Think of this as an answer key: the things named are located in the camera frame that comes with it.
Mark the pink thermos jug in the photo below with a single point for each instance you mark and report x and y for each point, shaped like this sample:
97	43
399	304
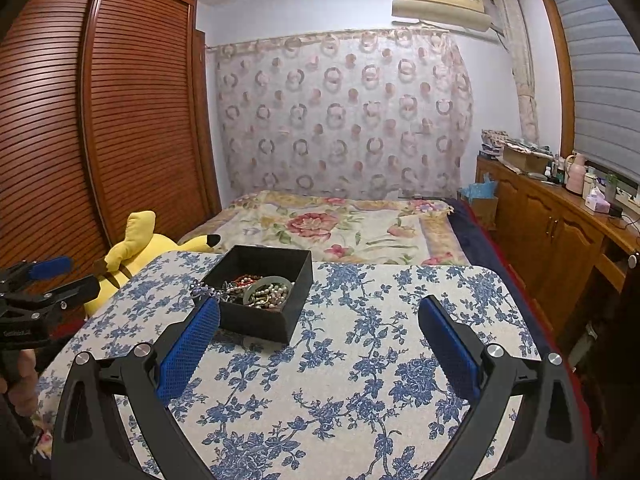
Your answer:
575	175

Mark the flat cardboard box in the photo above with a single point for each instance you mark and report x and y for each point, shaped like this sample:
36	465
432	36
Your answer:
525	160

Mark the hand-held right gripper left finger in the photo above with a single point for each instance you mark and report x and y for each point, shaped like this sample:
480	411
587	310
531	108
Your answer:
190	345

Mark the beige window curtain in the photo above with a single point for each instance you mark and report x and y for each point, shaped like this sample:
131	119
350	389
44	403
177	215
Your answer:
520	60

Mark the pink tissue box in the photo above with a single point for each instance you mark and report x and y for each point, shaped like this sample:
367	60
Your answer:
597	203

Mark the small cosmetic bottles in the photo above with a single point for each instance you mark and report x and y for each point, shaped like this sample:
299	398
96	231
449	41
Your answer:
555	170

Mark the grey window blind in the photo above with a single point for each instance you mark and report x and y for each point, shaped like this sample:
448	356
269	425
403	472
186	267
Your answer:
600	85

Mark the cream air conditioner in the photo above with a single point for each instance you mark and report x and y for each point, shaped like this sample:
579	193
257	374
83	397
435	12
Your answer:
440	5

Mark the person's left hand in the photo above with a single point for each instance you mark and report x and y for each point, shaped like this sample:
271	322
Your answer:
27	385

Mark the wooden side cabinet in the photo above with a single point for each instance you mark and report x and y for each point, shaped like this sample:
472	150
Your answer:
545	230

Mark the floral bed blanket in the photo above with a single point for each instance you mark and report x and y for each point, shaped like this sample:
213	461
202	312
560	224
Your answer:
320	225

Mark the brown slatted wardrobe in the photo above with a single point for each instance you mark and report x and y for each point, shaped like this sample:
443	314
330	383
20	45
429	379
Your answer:
100	135

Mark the pale grey green bangle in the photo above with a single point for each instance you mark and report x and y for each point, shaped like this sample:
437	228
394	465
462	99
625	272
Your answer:
250	287

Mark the yellow plush toy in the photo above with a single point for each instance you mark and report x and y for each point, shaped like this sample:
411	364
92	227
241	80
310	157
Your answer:
130	255

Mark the blue floral tablecloth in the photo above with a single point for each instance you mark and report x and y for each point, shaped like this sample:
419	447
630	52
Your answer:
350	360

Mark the white power strip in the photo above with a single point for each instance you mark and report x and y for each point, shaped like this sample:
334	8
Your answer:
630	196

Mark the circle pattern curtain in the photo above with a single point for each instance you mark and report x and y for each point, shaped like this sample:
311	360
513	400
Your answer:
345	115

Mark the stack of papers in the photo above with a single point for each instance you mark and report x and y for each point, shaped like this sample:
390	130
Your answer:
494	142

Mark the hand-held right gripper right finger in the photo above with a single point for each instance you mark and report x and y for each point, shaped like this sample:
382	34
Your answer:
450	342

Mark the cardboard box with blue paper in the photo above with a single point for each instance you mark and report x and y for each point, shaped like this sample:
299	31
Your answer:
480	205

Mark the black jewelry box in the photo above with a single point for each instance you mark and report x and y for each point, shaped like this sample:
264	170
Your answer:
260	322

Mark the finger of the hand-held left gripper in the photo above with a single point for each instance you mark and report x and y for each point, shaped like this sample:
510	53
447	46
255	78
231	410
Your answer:
50	266
70	290

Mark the white jar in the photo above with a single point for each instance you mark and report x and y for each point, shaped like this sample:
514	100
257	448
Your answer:
590	182

